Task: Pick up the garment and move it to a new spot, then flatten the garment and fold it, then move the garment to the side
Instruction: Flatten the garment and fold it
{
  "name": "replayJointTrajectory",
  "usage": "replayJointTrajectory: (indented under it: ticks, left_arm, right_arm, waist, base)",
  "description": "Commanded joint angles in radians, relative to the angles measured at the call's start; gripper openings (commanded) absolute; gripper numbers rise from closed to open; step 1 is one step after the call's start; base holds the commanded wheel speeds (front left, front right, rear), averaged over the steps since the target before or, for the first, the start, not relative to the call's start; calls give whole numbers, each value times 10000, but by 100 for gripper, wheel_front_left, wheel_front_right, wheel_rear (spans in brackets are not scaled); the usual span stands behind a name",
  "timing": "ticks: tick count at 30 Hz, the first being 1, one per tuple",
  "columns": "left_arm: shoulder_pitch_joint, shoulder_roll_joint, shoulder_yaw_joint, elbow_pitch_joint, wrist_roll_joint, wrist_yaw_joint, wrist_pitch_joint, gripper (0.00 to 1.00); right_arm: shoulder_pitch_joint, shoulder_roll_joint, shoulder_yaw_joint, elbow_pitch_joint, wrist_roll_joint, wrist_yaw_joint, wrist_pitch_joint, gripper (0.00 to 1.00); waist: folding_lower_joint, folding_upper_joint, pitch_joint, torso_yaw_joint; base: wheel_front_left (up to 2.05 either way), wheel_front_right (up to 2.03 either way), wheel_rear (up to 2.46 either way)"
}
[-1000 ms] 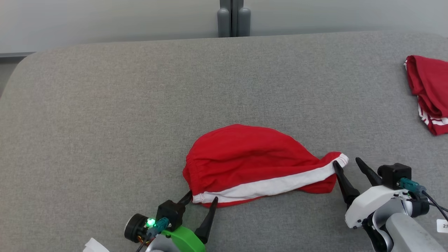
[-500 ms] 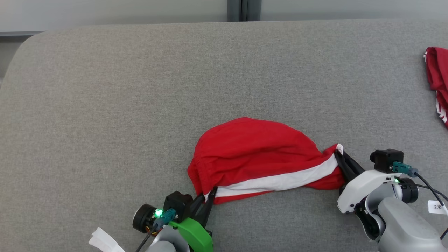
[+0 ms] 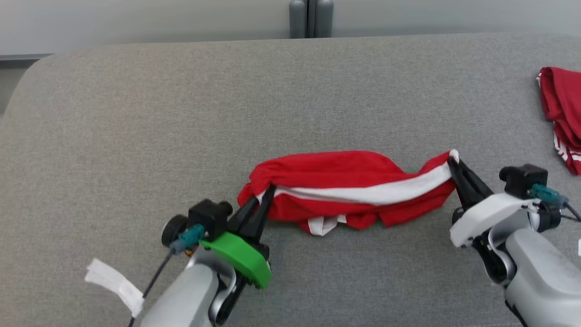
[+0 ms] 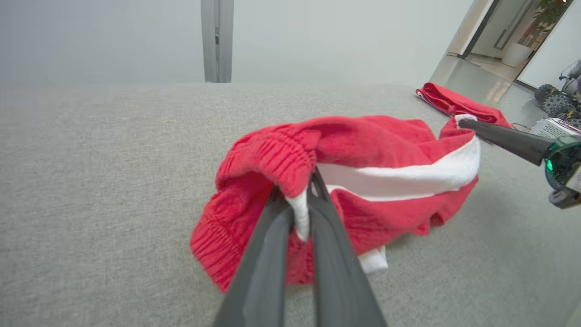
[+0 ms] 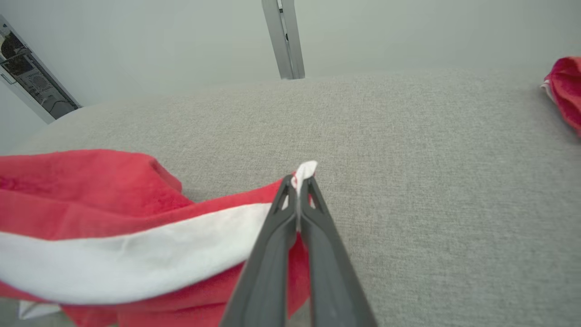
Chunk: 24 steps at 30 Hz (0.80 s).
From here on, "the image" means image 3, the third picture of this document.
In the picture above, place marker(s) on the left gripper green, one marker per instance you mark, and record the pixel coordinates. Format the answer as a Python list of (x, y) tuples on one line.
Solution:
[(243, 259)]

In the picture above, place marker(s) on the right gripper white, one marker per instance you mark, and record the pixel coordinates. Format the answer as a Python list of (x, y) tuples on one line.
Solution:
[(488, 213)]

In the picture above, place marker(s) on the red Bulls 23 shorts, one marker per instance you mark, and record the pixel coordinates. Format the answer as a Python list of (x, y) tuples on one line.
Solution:
[(336, 181)]

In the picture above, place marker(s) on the red shirt with white sleeves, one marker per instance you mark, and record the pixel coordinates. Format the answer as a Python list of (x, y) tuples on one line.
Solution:
[(565, 104)]

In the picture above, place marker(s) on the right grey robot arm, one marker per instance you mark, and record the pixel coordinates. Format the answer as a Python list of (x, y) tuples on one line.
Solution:
[(540, 272)]

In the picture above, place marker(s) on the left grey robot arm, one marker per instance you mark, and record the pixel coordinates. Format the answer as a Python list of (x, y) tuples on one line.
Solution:
[(190, 295)]

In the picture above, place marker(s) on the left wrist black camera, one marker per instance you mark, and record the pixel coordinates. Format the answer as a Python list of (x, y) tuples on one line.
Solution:
[(211, 215)]

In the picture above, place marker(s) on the wrist black camera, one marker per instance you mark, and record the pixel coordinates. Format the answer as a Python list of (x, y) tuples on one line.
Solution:
[(211, 215), (522, 179)]

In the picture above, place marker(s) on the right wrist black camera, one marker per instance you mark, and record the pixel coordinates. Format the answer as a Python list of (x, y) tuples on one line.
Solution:
[(522, 179)]

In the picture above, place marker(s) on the grey partition post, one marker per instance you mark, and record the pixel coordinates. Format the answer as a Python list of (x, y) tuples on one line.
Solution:
[(311, 18)]

